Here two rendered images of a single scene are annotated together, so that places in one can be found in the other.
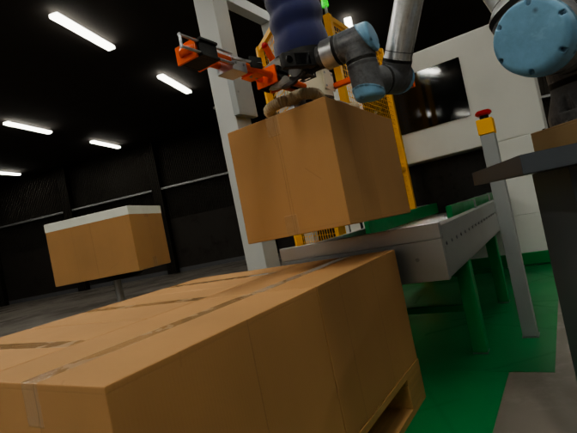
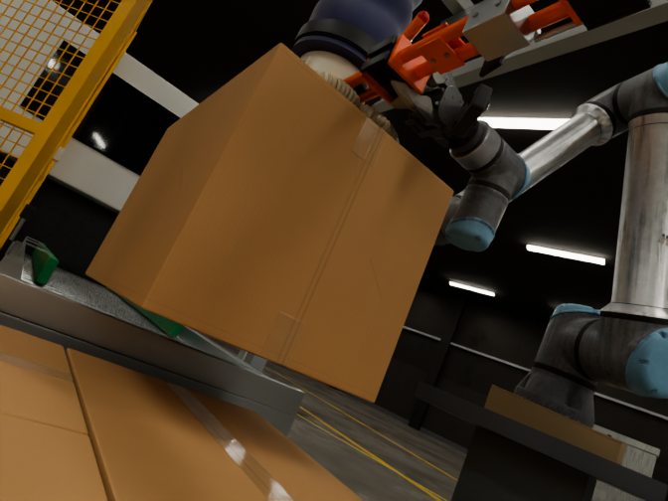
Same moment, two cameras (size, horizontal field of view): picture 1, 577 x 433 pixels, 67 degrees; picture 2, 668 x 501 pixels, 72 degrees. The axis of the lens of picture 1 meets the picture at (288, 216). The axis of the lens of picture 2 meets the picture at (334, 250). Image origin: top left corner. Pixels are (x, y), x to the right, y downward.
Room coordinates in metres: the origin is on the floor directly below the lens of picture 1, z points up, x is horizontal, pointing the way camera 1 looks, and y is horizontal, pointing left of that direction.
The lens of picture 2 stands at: (1.13, 0.58, 0.70)
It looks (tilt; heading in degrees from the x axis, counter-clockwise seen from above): 13 degrees up; 296
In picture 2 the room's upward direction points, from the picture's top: 24 degrees clockwise
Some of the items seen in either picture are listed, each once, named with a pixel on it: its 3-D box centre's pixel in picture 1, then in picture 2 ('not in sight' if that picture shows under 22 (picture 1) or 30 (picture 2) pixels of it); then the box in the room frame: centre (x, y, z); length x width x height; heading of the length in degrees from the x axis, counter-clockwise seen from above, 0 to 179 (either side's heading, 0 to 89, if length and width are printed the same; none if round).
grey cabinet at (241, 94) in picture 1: (242, 94); not in sight; (2.90, 0.14, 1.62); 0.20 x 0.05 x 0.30; 148
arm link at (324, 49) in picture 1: (329, 52); (473, 142); (1.34, -0.23, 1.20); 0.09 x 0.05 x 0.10; 147
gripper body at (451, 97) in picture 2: (308, 64); (444, 119); (1.39, -0.16, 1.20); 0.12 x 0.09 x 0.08; 57
